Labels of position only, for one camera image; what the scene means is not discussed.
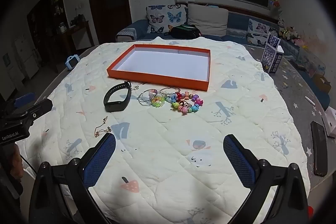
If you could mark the blue kids smartwatch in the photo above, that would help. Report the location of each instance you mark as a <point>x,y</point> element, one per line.
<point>71,62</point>

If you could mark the white chalk stick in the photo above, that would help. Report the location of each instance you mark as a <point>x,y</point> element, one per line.
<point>309,101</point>

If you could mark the thin silver hoop bangle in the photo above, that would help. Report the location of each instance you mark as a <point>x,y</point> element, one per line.
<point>143,98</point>
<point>170,89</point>

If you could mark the black smart band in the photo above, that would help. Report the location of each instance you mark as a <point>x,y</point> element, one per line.
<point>110,106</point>

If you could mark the dark wooden cabinet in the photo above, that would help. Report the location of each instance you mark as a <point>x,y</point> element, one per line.
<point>76,35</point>

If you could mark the dark display shelf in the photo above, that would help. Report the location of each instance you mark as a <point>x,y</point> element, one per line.
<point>46,19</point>

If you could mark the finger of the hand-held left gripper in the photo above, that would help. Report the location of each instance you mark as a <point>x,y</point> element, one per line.
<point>39,108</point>

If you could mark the large butterfly print pillow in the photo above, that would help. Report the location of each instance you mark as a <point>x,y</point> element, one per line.
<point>160,18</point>

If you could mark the white box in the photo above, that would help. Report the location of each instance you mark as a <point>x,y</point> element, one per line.
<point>331,121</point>

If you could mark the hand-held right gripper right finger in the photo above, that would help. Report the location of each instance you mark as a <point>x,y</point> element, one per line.
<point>239,161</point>

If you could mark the small butterfly print pillow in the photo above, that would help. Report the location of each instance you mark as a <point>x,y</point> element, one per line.
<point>260,29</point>

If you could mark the black backpack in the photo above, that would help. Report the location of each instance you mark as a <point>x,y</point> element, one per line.
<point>185,31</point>

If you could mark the black smartphone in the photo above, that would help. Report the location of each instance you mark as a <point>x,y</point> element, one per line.
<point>319,150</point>

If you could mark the brown cardboard box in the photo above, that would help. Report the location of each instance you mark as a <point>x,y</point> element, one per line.
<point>321,82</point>

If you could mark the blue sofa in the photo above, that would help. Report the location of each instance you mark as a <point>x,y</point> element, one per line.
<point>236,23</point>

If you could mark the colourful flower toy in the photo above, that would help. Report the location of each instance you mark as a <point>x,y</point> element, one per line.
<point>274,1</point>

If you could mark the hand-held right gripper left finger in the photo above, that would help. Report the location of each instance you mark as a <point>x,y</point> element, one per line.
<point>99,158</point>

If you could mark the blue and white carton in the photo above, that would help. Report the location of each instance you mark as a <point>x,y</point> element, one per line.
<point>273,58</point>

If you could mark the pile of plush toys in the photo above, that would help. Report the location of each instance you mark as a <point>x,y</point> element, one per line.
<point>290,33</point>

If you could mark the pearl stud earrings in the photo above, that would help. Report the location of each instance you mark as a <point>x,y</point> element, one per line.
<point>136,87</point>

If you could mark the beige pillow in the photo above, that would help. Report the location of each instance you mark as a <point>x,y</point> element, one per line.
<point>207,19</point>

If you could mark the orange shallow box tray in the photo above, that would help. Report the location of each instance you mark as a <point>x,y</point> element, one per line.
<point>162,61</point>

